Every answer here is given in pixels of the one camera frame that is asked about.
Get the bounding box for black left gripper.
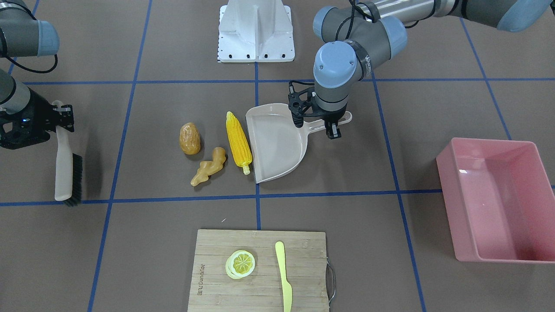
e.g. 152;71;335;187
288;81;347;140

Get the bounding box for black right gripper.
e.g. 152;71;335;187
0;90;75;150

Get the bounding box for beige plastic dustpan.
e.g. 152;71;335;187
245;103;325;184

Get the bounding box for beige hand brush black bristles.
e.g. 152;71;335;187
52;100;83;207

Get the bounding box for yellow toy corn cob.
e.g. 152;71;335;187
225;112;252;175

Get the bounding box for tan toy ginger root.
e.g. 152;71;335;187
190;147;227;186

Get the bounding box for brown toy potato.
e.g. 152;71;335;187
179;122;202;155

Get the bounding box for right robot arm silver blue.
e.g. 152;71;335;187
0;0;75;150

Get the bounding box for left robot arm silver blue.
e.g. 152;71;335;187
289;0;554;140

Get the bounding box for pink plastic bin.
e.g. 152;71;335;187
436;137;555;264

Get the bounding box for yellow toy lemon slice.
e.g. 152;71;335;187
225;250;256;279

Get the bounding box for yellow plastic knife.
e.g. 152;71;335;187
275;241;293;312

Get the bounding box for bamboo cutting board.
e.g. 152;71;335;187
187;229;330;312

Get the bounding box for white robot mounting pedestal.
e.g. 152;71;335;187
217;0;295;63

